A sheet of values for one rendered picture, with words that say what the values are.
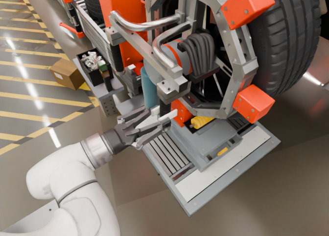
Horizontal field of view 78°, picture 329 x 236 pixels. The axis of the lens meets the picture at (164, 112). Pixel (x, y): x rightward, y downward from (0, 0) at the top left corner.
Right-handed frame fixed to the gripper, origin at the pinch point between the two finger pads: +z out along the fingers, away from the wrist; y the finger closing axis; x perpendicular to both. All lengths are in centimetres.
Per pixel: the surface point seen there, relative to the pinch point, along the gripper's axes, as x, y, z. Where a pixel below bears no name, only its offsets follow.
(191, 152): -68, -5, 25
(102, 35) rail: -44, -121, 22
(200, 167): -67, 6, 23
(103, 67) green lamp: -19, -54, -2
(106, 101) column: -65, -74, -2
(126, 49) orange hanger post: -18, -60, 15
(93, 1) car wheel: -36, -163, 34
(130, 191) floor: -83, -11, -19
